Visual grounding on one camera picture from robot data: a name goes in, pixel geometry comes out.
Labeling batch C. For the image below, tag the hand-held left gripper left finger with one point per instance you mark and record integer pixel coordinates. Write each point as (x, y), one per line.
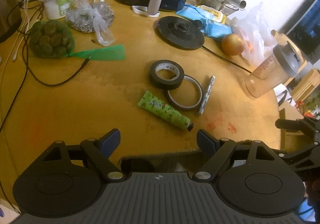
(110, 140)

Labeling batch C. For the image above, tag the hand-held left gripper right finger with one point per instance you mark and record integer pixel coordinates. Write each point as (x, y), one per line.
(206, 142)

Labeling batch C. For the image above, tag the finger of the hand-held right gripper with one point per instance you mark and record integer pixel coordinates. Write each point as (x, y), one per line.
(302, 151)
(287, 124)

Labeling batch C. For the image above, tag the marbled grey pen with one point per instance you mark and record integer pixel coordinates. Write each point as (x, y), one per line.
(206, 95)

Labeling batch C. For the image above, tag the green hand cream tube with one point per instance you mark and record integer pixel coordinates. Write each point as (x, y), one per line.
(165, 111)

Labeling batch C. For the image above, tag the black tape roll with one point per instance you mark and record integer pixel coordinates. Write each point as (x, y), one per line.
(172, 81)

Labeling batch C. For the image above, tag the brown cardboard box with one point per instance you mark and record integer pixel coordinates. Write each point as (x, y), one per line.
(290, 111)

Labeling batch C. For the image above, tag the white paper shopping bag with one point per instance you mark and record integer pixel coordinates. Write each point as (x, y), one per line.
(283, 91)

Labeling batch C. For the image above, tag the wooden chair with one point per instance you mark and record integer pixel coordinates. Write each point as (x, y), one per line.
(305, 84)

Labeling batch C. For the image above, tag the shaker bottle with grey lid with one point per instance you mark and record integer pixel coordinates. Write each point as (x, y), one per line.
(270, 74)

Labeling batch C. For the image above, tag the orange tangerine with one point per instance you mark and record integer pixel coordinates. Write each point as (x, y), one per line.
(248, 47)

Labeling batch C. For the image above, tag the dark flat screen monitor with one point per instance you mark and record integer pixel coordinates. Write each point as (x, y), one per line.
(306, 29)

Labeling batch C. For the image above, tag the yellow onion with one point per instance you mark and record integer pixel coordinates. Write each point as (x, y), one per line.
(232, 44)

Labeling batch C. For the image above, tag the clear crumpled plastic bag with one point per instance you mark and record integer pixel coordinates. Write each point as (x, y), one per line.
(257, 26)

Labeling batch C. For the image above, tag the black round kettle base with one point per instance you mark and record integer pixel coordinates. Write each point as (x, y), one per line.
(181, 34)

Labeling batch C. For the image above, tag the green net bag of chestnuts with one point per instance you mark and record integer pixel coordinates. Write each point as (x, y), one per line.
(48, 40)

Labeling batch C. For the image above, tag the small black round cap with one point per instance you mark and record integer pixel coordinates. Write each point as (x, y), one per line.
(198, 23)

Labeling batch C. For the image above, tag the clear bag of dark seeds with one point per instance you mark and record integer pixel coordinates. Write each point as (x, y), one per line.
(87, 20)

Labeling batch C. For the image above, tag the yellow wet wipes pack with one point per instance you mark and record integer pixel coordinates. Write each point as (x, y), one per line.
(212, 12)

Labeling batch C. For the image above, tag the silver foil roll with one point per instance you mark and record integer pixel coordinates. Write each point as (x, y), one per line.
(235, 1)

